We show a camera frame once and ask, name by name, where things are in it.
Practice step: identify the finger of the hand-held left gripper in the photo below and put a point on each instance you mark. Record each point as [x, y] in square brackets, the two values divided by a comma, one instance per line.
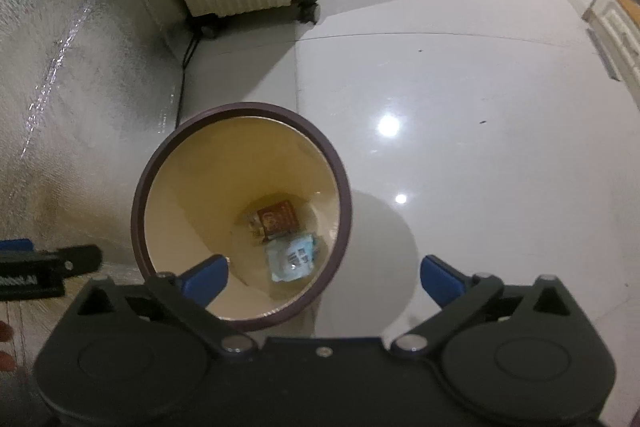
[75, 259]
[15, 245]

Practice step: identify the beige trash bin brown rim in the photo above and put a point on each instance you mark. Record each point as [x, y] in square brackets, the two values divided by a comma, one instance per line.
[190, 187]

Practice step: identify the low white drawer cabinet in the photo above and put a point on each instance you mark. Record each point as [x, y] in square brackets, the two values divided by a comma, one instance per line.
[617, 32]

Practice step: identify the blue white plastic packet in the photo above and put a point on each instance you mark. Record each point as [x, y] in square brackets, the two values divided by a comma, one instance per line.
[291, 257]

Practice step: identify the person's left hand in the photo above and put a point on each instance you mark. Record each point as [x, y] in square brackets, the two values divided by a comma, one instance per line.
[5, 332]

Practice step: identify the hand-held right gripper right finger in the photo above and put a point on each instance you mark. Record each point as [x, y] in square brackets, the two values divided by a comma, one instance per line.
[442, 281]

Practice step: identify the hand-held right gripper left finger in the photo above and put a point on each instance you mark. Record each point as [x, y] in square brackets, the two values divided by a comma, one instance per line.
[205, 281]

